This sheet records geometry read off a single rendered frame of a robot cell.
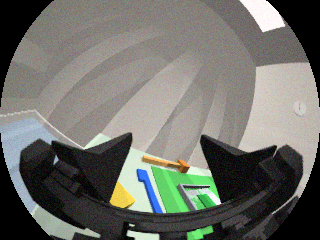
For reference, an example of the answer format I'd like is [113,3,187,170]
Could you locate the green rectangular mat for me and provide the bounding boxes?
[152,167,219,240]

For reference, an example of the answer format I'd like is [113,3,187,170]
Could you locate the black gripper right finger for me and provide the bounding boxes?
[200,135,277,203]

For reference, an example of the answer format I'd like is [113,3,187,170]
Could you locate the yellow rectangular block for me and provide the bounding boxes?
[109,180,136,208]

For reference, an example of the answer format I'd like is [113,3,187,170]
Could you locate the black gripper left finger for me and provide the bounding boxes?
[51,132,132,204]

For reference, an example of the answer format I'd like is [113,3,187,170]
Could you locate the orange mallet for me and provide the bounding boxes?
[141,155,191,173]

